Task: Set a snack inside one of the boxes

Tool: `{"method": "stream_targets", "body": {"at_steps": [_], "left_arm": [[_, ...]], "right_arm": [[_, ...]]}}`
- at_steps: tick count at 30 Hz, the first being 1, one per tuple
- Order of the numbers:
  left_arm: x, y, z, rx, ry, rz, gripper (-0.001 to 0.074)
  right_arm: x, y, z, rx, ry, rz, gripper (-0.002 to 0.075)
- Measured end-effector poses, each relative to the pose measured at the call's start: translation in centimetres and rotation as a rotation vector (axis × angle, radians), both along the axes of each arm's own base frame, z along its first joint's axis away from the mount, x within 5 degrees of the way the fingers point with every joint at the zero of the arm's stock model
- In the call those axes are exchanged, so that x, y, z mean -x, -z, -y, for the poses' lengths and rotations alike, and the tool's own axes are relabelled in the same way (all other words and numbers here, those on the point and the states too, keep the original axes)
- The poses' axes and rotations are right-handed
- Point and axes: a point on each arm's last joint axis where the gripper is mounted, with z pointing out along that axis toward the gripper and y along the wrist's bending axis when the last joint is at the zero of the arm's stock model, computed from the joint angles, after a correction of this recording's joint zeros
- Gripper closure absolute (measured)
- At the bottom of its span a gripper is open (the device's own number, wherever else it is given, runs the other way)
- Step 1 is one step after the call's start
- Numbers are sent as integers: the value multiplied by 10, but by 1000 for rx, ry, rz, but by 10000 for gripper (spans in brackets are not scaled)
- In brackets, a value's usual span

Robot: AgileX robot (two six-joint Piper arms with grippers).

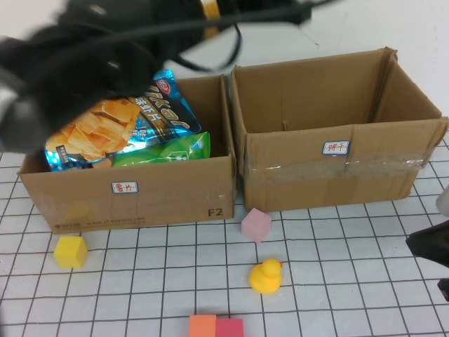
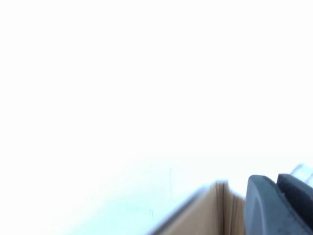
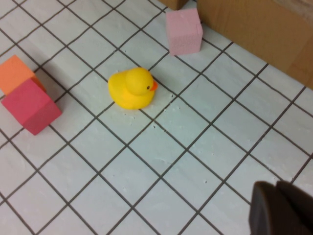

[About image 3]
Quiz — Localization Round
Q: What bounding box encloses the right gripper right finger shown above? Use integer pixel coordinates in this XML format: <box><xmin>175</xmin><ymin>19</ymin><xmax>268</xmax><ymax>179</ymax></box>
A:
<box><xmin>276</xmin><ymin>180</ymin><xmax>313</xmax><ymax>235</ymax></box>

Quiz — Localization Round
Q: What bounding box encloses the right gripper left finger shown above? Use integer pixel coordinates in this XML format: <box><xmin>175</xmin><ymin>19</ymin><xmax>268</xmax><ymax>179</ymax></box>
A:
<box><xmin>248</xmin><ymin>180</ymin><xmax>289</xmax><ymax>235</ymax></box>

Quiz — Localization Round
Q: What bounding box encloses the taped cardboard box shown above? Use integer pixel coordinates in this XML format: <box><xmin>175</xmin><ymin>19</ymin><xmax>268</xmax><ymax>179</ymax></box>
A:
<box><xmin>197</xmin><ymin>0</ymin><xmax>313</xmax><ymax>90</ymax></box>

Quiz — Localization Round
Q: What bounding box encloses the yellow rubber duck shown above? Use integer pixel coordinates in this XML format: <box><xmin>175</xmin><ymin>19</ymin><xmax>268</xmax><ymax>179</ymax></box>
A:
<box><xmin>108</xmin><ymin>67</ymin><xmax>159</xmax><ymax>110</ymax></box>

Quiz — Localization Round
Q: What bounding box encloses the light pink foam cube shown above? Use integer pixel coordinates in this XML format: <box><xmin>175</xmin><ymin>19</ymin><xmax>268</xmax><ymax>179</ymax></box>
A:
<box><xmin>165</xmin><ymin>7</ymin><xmax>203</xmax><ymax>56</ymax></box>

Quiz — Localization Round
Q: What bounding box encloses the cardboard box with F2 print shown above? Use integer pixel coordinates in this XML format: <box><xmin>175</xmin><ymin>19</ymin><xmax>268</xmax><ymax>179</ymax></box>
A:
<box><xmin>157</xmin><ymin>0</ymin><xmax>189</xmax><ymax>10</ymax></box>

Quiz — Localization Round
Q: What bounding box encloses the magenta foam cube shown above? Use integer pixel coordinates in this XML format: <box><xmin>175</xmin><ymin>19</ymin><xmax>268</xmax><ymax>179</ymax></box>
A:
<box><xmin>1</xmin><ymin>78</ymin><xmax>62</xmax><ymax>136</ymax></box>

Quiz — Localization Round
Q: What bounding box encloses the orange foam cube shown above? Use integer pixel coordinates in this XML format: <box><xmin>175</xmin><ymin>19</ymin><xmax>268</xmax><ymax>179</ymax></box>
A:
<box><xmin>0</xmin><ymin>54</ymin><xmax>47</xmax><ymax>96</ymax></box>

